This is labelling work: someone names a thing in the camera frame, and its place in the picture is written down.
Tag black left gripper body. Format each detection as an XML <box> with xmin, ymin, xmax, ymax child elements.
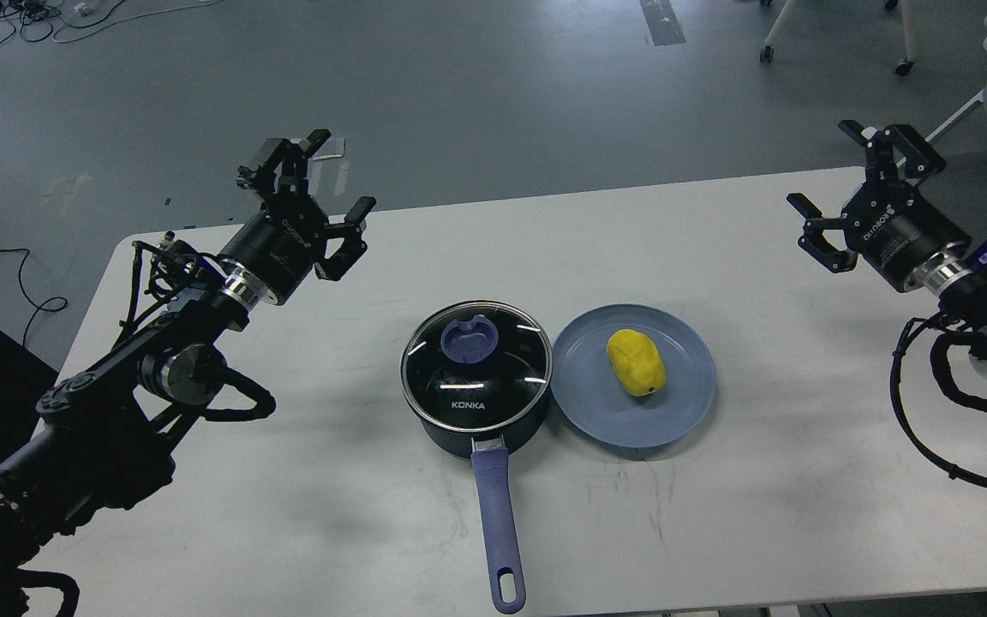
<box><xmin>217</xmin><ymin>195</ymin><xmax>328</xmax><ymax>306</ymax></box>

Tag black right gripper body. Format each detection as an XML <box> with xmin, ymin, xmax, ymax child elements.
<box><xmin>841</xmin><ymin>181</ymin><xmax>972</xmax><ymax>293</ymax></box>

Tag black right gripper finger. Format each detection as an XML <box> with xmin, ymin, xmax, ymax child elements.
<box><xmin>787</xmin><ymin>193</ymin><xmax>862</xmax><ymax>273</ymax></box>
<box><xmin>838</xmin><ymin>120</ymin><xmax>947</xmax><ymax>195</ymax></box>

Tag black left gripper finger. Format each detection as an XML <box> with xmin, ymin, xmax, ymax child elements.
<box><xmin>236</xmin><ymin>129</ymin><xmax>332</xmax><ymax>213</ymax></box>
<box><xmin>314</xmin><ymin>196</ymin><xmax>377</xmax><ymax>282</ymax></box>

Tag glass pot lid blue knob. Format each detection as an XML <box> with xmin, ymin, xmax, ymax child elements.
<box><xmin>400</xmin><ymin>300</ymin><xmax>553</xmax><ymax>427</ymax></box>

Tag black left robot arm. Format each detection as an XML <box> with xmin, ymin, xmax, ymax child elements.
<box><xmin>0</xmin><ymin>129</ymin><xmax>376</xmax><ymax>616</ymax></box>

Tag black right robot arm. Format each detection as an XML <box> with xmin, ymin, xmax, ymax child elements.
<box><xmin>787</xmin><ymin>118</ymin><xmax>987</xmax><ymax>489</ymax></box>

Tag white rolling table legs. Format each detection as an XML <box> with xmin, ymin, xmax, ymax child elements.
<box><xmin>759</xmin><ymin>0</ymin><xmax>918</xmax><ymax>76</ymax></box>

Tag blue round plate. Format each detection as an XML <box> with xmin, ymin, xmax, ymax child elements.
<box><xmin>551</xmin><ymin>303</ymin><xmax>717</xmax><ymax>449</ymax></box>

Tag dark blue saucepan with handle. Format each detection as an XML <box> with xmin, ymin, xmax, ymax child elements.
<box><xmin>400</xmin><ymin>300</ymin><xmax>553</xmax><ymax>615</ymax></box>

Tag tangled cables on floor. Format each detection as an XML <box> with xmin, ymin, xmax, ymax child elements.
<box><xmin>0</xmin><ymin>0</ymin><xmax>220</xmax><ymax>55</ymax></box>

